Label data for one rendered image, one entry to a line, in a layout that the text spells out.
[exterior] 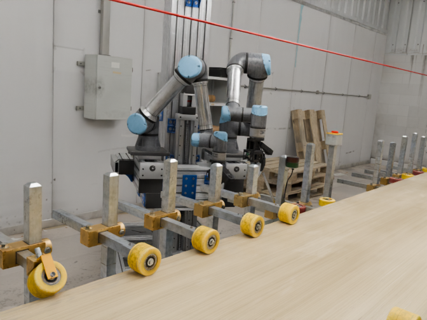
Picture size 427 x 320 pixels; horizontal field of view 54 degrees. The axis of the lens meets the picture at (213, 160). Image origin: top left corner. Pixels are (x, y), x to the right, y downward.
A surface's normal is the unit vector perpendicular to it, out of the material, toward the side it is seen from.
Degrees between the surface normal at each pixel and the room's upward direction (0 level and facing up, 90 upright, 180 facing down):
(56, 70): 90
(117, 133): 90
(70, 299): 0
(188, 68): 84
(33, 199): 90
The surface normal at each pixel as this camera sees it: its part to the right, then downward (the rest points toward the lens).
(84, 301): 0.07, -0.98
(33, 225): 0.74, 0.17
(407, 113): -0.67, 0.07
